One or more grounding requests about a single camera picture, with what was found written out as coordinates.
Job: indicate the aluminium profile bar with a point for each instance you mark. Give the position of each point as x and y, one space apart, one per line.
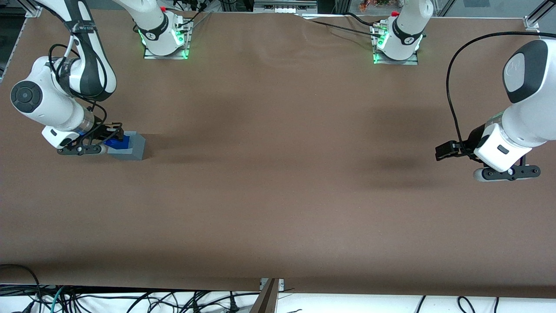
267 300

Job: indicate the metal corner bracket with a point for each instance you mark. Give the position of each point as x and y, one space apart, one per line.
34 12
531 24

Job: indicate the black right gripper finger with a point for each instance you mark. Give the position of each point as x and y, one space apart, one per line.
120 128
94 138

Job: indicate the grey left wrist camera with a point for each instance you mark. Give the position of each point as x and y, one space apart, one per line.
512 173

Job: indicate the blue plastic insert part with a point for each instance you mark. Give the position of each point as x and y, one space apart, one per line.
118 142

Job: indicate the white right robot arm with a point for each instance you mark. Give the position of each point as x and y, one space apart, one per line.
47 104

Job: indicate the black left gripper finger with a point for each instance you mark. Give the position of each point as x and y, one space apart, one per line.
445 151
477 139

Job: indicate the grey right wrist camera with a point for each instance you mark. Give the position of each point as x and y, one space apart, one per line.
79 150

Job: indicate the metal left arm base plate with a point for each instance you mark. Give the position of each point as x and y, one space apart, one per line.
397 62

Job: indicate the grey metal frame rail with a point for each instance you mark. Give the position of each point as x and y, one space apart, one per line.
284 8

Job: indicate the brown table cover sheet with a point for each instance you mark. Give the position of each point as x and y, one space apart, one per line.
278 195

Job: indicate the gray square hollow base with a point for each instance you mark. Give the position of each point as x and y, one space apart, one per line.
137 150

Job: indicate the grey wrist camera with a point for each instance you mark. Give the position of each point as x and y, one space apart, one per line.
79 150
512 173

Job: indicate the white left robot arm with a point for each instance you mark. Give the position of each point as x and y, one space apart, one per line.
534 117

